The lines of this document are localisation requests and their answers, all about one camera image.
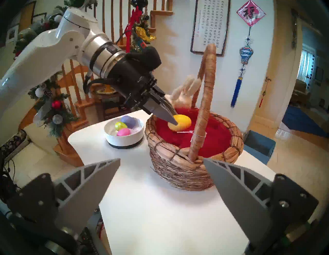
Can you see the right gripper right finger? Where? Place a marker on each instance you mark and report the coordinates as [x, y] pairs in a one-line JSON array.
[[244, 200]]

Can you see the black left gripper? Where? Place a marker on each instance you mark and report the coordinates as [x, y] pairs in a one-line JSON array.
[[136, 87]]

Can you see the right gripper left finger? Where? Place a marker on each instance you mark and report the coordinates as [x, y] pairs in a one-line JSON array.
[[82, 195]]

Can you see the yellow easter egg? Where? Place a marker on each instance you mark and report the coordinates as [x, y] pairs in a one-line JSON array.
[[183, 123]]

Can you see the green glitter easter egg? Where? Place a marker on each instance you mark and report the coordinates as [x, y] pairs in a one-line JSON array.
[[120, 126]]

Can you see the purple easter egg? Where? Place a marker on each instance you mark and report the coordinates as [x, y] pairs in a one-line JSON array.
[[129, 122]]

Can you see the pink easter egg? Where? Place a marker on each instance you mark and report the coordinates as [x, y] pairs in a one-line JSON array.
[[124, 132]]

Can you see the brown wicker basket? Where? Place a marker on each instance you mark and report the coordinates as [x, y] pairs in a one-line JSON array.
[[180, 174]]

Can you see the white plush bunny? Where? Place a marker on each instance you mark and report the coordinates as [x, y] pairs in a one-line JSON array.
[[194, 86], [180, 101]]

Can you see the dark wooden side table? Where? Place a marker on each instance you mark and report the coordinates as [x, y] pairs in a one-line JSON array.
[[110, 110]]

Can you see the white round bowl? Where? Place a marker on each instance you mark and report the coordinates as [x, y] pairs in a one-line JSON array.
[[123, 141]]

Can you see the blue open box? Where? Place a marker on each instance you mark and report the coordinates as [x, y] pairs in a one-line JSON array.
[[259, 146]]

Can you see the ornate decorative plate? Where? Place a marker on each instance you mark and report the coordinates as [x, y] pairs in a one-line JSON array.
[[105, 91]]

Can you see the red shredded paper filling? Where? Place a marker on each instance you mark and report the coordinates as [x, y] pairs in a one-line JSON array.
[[218, 138]]

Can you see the green tinsel christmas garland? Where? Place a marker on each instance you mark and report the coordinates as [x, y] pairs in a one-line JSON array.
[[133, 46]]

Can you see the gold ingot ornament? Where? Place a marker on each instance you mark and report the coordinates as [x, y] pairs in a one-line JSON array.
[[144, 33]]

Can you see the pine garland with baubles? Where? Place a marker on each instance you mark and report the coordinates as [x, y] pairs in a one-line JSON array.
[[55, 120]]

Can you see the wooden staircase banister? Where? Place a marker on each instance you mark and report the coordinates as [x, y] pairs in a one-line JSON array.
[[77, 102]]

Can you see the red ribbon bow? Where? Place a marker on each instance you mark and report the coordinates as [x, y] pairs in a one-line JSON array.
[[133, 23]]

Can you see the framed chinese calligraphy scroll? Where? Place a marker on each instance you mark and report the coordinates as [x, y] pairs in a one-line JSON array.
[[210, 25]]

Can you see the blue vase tassel hanging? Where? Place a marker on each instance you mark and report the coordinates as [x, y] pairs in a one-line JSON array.
[[246, 54]]

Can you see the blue floor rug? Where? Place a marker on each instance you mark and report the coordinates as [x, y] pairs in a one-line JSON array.
[[303, 120]]

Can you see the black lantern lamp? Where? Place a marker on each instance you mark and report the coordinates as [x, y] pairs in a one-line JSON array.
[[138, 2]]

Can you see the tan armchair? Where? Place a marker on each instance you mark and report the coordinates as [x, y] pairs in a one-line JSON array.
[[299, 92]]

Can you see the red diamond fu decoration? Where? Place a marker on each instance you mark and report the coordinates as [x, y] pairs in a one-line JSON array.
[[251, 13]]

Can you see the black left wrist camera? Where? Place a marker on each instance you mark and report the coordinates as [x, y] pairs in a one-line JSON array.
[[146, 59]]

